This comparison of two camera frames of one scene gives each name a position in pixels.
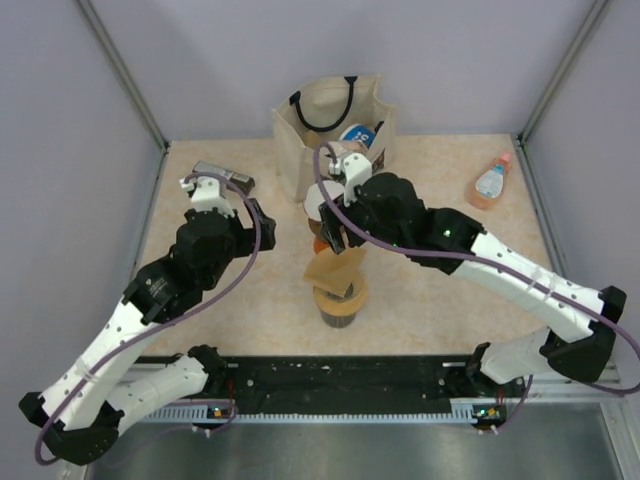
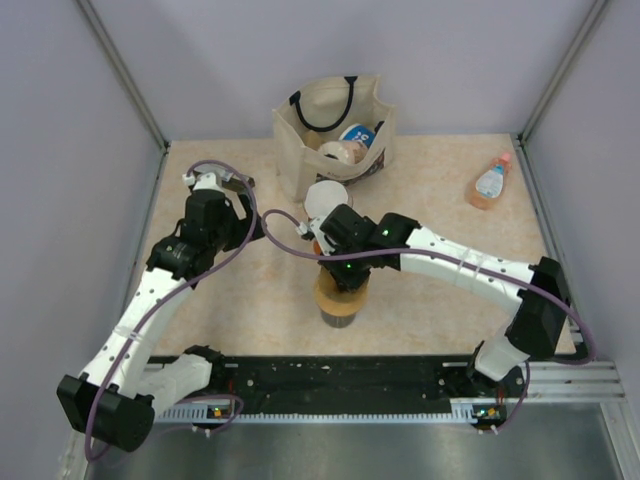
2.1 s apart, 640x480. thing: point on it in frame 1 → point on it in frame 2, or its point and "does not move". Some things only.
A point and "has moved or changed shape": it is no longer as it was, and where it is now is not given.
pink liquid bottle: (487, 185) does not move
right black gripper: (331, 221) → (344, 282)
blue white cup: (358, 132) does not move
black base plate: (349, 384) does not move
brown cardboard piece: (334, 272) has moved or changed shape
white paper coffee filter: (314, 196) does not move
